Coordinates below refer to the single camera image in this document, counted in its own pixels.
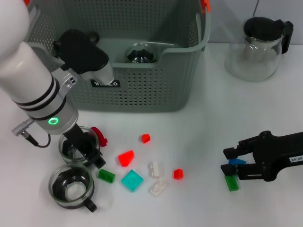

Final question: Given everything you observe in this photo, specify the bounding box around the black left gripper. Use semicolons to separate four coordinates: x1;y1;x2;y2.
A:
62;126;107;169

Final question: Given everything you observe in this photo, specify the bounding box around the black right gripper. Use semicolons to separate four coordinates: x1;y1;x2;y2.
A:
220;131;303;183

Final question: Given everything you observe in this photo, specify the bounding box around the blue square brick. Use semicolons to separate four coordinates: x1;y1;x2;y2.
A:
227;157;247;166

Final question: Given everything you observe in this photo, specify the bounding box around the glass teacup with black base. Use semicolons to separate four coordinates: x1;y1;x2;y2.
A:
48;164;98;213
125;42;157;64
58;126;99;164

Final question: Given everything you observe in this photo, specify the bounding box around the green brick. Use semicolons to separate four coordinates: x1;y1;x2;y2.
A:
98;168;116;184
224;175;240;192

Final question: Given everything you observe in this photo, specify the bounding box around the grey perforated plastic storage bin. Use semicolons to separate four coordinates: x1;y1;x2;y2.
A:
23;0;212;113

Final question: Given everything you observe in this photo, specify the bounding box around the dark red curved brick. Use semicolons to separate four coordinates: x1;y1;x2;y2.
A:
91;126;108;147

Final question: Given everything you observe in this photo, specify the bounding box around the red sloped brick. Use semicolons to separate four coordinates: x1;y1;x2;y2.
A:
117;149;135;168

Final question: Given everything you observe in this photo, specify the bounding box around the teal square brick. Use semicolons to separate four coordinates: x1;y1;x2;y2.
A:
121;169;144;193

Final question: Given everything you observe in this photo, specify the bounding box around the white tall brick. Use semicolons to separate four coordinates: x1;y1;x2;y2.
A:
148;161;161;178

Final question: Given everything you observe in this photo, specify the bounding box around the white flat two-stud brick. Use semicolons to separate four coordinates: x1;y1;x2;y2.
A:
148;180;168;197

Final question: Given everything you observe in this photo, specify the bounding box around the black clay teapot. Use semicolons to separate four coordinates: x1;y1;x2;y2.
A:
52;30;100;59

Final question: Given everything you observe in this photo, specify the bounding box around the glass pitcher with black lid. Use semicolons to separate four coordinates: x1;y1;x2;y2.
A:
224;16;294;82

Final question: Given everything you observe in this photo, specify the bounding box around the left arm cable with plug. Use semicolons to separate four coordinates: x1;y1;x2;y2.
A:
11;118;52;148

